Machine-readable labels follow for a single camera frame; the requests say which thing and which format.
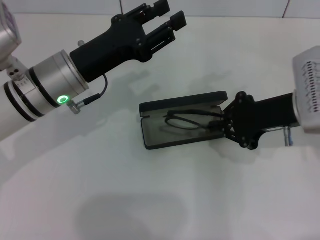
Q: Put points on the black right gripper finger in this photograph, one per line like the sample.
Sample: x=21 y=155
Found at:
x=228 y=130
x=230 y=115

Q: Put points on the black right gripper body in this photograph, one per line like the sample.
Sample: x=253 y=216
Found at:
x=265 y=115

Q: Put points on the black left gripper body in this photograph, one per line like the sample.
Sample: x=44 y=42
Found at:
x=115 y=47

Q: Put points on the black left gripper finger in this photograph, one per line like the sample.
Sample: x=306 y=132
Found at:
x=161 y=7
x=178 y=21

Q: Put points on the black glasses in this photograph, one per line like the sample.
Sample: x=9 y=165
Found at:
x=181 y=123

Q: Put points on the black glasses case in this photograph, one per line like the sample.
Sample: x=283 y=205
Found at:
x=160 y=137

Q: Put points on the small silver connector stub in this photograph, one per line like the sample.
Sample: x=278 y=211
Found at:
x=81 y=43

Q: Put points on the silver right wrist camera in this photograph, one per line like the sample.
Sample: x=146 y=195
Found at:
x=307 y=75

